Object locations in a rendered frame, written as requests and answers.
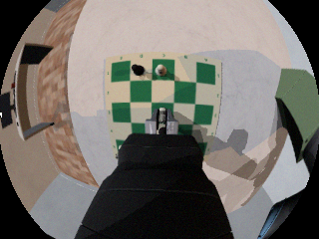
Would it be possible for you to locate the white pawn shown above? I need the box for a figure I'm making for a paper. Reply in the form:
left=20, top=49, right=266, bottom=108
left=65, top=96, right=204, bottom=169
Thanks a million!
left=156, top=65, right=166, bottom=76

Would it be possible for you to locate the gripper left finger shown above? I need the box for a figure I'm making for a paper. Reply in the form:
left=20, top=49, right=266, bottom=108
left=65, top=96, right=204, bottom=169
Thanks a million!
left=145, top=109, right=160, bottom=134

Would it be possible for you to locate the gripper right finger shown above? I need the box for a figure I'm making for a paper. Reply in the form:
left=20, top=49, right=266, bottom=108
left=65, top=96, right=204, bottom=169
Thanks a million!
left=165, top=110, right=178, bottom=134

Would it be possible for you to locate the green and cream chessboard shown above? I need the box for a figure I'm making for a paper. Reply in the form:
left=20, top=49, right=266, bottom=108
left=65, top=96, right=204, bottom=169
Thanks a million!
left=105, top=52, right=221, bottom=161

